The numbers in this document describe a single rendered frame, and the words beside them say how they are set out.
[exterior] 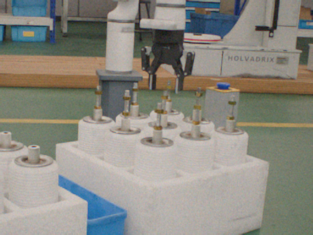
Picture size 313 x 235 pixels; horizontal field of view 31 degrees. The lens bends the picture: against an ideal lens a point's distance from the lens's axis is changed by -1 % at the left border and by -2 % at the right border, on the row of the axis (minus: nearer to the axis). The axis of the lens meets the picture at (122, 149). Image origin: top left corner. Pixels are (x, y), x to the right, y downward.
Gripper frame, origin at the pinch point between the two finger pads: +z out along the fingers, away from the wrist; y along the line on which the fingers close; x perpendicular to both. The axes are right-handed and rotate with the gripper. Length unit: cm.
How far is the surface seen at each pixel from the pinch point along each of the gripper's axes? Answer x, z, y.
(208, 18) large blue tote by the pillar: -423, 2, 156
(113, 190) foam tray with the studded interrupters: 20.5, 21.6, 1.6
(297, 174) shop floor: -63, 35, -23
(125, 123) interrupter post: 11.9, 8.0, 4.3
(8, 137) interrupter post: 39.7, 7.8, 16.1
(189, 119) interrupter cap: -10.4, 9.9, -2.7
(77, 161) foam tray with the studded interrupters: 14.5, 19.0, 15.8
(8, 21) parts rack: -326, 15, 334
